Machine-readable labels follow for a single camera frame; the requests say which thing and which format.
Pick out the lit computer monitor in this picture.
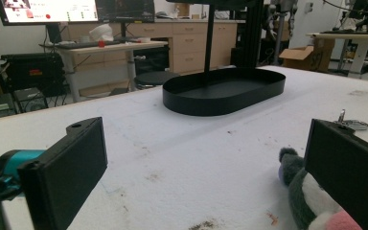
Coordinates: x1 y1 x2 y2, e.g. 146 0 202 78
0 0 100 27

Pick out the grey plush toy keychain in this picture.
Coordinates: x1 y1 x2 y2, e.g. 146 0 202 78
278 147 363 230

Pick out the black keyboard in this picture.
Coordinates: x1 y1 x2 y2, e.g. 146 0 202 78
55 39 123 50

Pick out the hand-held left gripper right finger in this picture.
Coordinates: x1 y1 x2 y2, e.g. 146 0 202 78
304 118 368 230

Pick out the black equipment case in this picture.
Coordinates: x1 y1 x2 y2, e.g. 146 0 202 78
0 52 67 98

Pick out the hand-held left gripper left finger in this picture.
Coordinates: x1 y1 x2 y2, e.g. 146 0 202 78
17 116 108 230

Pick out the wooden desk with metal legs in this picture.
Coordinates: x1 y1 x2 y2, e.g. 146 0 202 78
39 39 169 104

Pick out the black key stand with tray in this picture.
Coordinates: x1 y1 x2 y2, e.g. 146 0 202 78
162 0 287 117

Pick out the white foam board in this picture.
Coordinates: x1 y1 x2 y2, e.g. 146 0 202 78
0 65 368 230

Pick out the cardboard box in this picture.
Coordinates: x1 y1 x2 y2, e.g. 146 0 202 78
278 37 335 73

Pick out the white work table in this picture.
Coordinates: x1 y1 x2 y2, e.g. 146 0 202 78
306 29 368 78

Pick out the dark computer monitor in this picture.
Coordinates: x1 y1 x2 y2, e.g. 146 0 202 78
95 0 156 24

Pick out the black metal frame post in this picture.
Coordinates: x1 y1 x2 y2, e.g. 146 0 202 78
229 0 265 70

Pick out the white crumpled cloth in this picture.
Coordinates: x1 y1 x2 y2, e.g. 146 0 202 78
88 23 115 42

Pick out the beige drawer cabinet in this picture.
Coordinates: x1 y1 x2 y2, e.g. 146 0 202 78
66 18 247 76

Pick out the black round stool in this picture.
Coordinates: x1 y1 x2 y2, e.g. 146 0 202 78
134 70 180 88

